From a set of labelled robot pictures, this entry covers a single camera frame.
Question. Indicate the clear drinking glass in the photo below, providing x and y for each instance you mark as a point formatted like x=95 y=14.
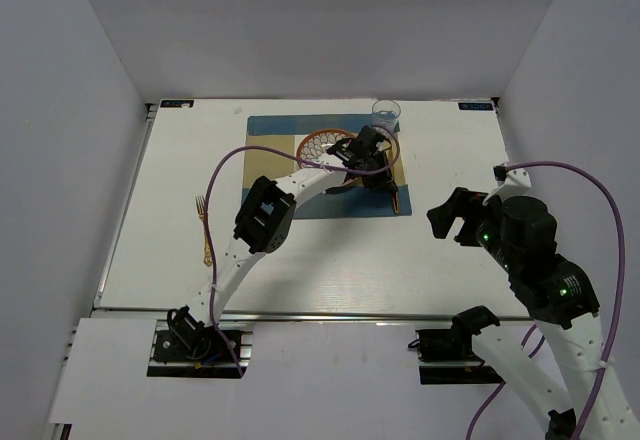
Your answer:
x=387 y=113

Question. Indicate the blue and tan placemat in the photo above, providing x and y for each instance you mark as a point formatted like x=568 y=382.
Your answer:
x=279 y=131

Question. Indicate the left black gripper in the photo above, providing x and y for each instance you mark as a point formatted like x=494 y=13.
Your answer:
x=383 y=182

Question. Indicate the gold fork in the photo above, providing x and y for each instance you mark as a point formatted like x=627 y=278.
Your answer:
x=200 y=207

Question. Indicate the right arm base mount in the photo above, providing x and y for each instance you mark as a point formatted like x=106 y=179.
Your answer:
x=444 y=359

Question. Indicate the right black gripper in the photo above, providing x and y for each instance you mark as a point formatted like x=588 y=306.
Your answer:
x=462 y=202

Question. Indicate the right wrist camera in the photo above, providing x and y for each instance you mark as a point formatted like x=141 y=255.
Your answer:
x=510 y=182

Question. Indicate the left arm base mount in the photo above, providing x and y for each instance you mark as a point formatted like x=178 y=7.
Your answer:
x=185 y=348

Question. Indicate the blue table label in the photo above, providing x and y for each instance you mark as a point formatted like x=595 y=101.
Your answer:
x=176 y=103
x=476 y=106

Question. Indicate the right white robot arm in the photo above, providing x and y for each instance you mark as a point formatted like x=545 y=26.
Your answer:
x=519 y=234

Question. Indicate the left blue table label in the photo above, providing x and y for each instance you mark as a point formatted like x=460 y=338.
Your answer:
x=176 y=103

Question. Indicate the gold knife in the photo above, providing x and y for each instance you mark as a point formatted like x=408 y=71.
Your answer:
x=395 y=203

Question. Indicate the right blue table label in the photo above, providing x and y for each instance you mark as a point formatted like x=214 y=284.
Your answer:
x=476 y=106

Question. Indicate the patterned ceramic plate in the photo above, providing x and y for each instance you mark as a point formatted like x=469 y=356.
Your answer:
x=311 y=146

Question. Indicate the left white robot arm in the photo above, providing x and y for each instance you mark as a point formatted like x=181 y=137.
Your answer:
x=263 y=221

